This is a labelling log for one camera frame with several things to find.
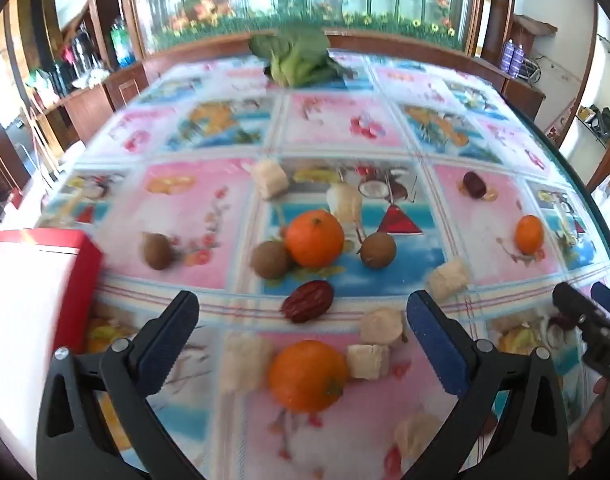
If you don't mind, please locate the small orange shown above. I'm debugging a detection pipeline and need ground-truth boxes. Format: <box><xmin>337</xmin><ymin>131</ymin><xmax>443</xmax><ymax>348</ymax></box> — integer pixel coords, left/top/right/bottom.
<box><xmin>515</xmin><ymin>214</ymin><xmax>544</xmax><ymax>254</ymax></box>

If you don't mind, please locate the person's right hand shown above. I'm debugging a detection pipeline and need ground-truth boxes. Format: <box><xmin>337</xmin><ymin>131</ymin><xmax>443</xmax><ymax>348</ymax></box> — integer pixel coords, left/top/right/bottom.
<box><xmin>569</xmin><ymin>376</ymin><xmax>610</xmax><ymax>476</ymax></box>

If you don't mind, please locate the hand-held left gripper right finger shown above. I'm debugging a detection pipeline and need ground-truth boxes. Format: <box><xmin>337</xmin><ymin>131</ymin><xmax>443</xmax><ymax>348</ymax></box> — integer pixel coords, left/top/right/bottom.
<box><xmin>406</xmin><ymin>290</ymin><xmax>570</xmax><ymax>480</ymax></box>

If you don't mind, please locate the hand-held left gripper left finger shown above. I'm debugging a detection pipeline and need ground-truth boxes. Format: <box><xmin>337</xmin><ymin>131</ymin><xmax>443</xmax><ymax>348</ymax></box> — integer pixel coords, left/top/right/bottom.
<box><xmin>36</xmin><ymin>290</ymin><xmax>206</xmax><ymax>480</ymax></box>

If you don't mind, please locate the large orange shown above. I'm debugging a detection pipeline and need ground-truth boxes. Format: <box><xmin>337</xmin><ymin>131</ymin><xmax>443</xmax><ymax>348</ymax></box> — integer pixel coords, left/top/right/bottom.
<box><xmin>268</xmin><ymin>340</ymin><xmax>350</xmax><ymax>415</ymax></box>
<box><xmin>284</xmin><ymin>209</ymin><xmax>346</xmax><ymax>269</ymax></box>

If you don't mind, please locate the printed fruit tablecloth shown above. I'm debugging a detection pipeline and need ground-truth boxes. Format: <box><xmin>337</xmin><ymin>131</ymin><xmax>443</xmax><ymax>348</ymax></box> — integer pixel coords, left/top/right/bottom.
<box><xmin>37</xmin><ymin>49</ymin><xmax>610</xmax><ymax>480</ymax></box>

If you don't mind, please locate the wooden corner cabinet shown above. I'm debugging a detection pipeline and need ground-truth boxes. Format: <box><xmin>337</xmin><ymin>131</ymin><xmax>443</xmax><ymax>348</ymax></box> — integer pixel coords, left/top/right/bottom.
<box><xmin>502</xmin><ymin>14</ymin><xmax>556</xmax><ymax>122</ymax></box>

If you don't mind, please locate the brown longan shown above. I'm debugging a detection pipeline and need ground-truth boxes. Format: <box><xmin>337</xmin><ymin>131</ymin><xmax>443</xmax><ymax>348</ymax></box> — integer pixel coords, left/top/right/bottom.
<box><xmin>360</xmin><ymin>232</ymin><xmax>398</xmax><ymax>269</ymax></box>
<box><xmin>250</xmin><ymin>240</ymin><xmax>292</xmax><ymax>280</ymax></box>
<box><xmin>141</xmin><ymin>232</ymin><xmax>176</xmax><ymax>271</ymax></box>

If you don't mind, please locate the red date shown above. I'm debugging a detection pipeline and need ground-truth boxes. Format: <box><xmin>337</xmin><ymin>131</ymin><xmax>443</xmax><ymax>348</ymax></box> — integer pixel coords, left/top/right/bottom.
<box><xmin>281</xmin><ymin>280</ymin><xmax>334</xmax><ymax>324</ymax></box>
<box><xmin>462</xmin><ymin>171</ymin><xmax>487</xmax><ymax>199</ymax></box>

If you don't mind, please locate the dark bag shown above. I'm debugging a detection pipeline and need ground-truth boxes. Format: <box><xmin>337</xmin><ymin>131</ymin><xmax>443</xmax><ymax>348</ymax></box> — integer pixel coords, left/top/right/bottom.
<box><xmin>586</xmin><ymin>105</ymin><xmax>610</xmax><ymax>142</ymax></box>

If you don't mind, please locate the red and white box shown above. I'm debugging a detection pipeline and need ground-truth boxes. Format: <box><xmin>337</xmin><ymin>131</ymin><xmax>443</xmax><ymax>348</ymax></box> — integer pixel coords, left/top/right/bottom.
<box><xmin>0</xmin><ymin>227</ymin><xmax>104</xmax><ymax>361</ymax></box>

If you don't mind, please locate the green and blue bottle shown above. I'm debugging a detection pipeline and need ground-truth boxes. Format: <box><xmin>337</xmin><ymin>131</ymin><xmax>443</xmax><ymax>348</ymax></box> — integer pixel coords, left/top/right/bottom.
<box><xmin>110</xmin><ymin>16</ymin><xmax>136</xmax><ymax>69</ymax></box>

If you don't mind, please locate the green leafy vegetable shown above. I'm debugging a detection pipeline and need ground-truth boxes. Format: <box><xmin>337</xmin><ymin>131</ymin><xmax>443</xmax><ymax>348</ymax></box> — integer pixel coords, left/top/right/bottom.
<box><xmin>248</xmin><ymin>22</ymin><xmax>353</xmax><ymax>87</ymax></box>

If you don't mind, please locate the wooden sideboard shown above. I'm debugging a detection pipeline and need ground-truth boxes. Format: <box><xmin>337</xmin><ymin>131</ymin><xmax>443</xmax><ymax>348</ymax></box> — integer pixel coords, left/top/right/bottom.
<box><xmin>5</xmin><ymin>67</ymin><xmax>150</xmax><ymax>137</ymax></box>

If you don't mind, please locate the white plastic bag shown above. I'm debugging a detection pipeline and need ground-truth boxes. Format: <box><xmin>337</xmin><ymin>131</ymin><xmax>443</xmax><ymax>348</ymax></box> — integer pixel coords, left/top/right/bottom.
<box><xmin>591</xmin><ymin>170</ymin><xmax>610</xmax><ymax>246</ymax></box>

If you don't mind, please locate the pale banana piece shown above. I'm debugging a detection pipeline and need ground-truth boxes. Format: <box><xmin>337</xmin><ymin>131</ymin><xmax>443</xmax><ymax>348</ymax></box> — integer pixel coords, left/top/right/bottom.
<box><xmin>395</xmin><ymin>413</ymin><xmax>442</xmax><ymax>461</ymax></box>
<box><xmin>427</xmin><ymin>257</ymin><xmax>472</xmax><ymax>302</ymax></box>
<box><xmin>346</xmin><ymin>343</ymin><xmax>390</xmax><ymax>380</ymax></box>
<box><xmin>221</xmin><ymin>335</ymin><xmax>274</xmax><ymax>395</ymax></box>
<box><xmin>360</xmin><ymin>309</ymin><xmax>404</xmax><ymax>346</ymax></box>
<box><xmin>251</xmin><ymin>160</ymin><xmax>290</xmax><ymax>200</ymax></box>
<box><xmin>326</xmin><ymin>182</ymin><xmax>364</xmax><ymax>226</ymax></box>

